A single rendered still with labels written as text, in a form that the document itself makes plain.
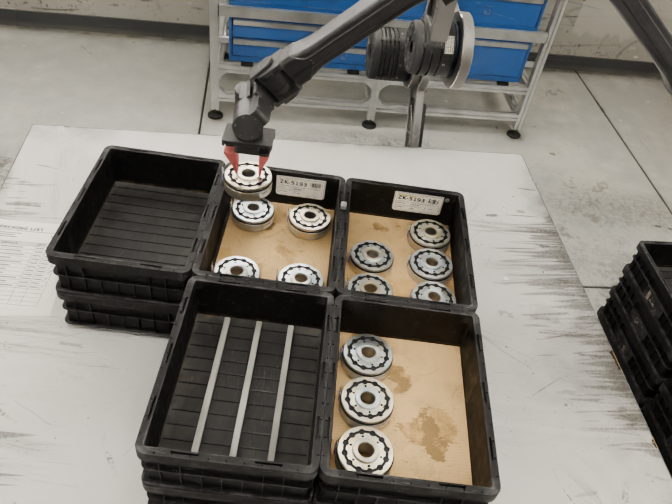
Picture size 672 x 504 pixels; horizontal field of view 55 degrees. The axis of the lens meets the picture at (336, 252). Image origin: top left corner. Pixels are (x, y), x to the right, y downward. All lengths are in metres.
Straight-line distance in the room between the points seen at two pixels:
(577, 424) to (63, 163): 1.55
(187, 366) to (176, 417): 0.12
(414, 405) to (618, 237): 2.19
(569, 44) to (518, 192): 2.63
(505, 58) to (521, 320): 2.06
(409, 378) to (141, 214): 0.76
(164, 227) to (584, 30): 3.55
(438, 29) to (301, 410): 1.02
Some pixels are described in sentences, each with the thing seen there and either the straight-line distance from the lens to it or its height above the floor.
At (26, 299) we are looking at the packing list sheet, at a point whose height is 0.70.
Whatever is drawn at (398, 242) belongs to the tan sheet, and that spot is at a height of 0.83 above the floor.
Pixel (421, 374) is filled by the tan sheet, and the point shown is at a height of 0.83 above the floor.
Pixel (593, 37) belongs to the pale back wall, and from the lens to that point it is 4.70.
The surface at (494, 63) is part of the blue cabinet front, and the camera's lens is 3.54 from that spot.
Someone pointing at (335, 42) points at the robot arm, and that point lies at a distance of 1.18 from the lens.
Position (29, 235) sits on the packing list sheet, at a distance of 1.83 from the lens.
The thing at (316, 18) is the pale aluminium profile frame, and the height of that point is 0.59.
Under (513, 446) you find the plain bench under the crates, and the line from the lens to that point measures 1.48.
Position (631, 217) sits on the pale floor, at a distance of 3.52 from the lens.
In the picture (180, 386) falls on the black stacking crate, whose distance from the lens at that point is 1.29.
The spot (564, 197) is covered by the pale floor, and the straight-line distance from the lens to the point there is 3.46.
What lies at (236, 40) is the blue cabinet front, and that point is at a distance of 3.32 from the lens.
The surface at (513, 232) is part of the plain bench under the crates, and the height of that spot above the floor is 0.70.
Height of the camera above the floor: 1.90
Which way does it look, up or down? 43 degrees down
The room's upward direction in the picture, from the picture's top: 9 degrees clockwise
